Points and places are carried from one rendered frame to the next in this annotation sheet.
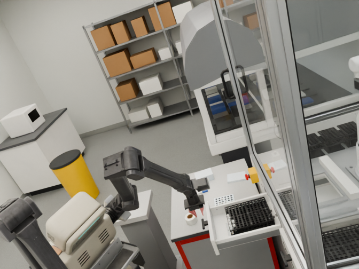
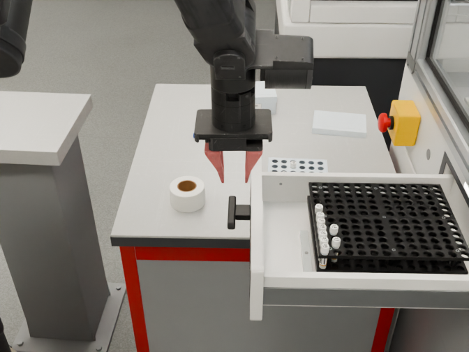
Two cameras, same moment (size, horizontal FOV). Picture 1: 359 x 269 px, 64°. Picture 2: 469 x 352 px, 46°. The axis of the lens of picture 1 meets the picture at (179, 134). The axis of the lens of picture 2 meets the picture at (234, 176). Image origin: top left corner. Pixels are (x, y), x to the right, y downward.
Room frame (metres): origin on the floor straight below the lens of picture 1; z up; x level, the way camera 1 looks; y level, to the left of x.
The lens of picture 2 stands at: (0.51, 0.12, 1.47)
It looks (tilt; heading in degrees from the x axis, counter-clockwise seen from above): 36 degrees down; 354
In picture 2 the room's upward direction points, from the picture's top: straight up
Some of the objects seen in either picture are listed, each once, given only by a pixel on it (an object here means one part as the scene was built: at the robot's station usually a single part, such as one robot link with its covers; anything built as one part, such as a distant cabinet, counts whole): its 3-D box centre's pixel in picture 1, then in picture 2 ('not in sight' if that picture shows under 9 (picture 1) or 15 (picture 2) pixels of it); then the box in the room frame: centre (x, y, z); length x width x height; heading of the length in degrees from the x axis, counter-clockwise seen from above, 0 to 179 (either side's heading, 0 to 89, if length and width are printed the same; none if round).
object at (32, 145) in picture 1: (41, 143); not in sight; (4.48, 2.11, 0.61); 1.15 x 0.72 x 1.22; 169
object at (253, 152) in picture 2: (197, 208); (236, 154); (1.15, 0.04, 1.04); 0.07 x 0.07 x 0.09; 83
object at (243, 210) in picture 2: (205, 223); (239, 211); (1.18, 0.03, 0.91); 0.07 x 0.04 x 0.01; 172
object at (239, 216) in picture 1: (249, 217); (380, 232); (1.15, -0.19, 0.87); 0.22 x 0.18 x 0.06; 82
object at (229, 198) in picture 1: (224, 202); (296, 177); (1.43, -0.12, 0.78); 0.12 x 0.08 x 0.04; 79
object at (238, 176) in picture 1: (236, 177); (339, 123); (1.64, -0.27, 0.77); 0.13 x 0.09 x 0.02; 74
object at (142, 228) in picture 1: (149, 242); (50, 232); (1.77, 0.51, 0.38); 0.30 x 0.30 x 0.76; 79
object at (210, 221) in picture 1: (211, 226); (255, 228); (1.18, 0.01, 0.87); 0.29 x 0.02 x 0.11; 172
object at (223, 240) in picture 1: (250, 217); (386, 234); (1.15, -0.20, 0.86); 0.40 x 0.26 x 0.06; 82
